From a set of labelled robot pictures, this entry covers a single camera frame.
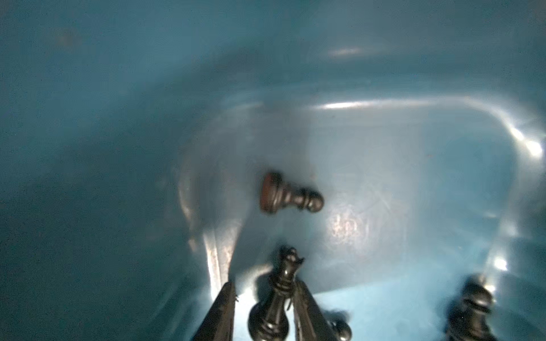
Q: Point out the black pawn lying in tub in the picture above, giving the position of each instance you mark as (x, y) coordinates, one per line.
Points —
(277, 194)

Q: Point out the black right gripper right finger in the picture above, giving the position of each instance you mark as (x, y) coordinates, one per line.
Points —
(309, 321)

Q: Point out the black piece in tub corner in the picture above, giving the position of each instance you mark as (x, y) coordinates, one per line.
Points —
(468, 318)

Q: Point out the black queen chess piece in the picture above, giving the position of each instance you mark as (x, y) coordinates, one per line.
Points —
(267, 319)

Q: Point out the teal plastic tub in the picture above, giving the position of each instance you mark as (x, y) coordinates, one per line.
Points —
(135, 137)

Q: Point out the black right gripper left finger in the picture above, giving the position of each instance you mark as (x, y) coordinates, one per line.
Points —
(218, 325)

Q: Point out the small black pawn in tub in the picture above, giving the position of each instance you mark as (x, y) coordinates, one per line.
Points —
(342, 330)

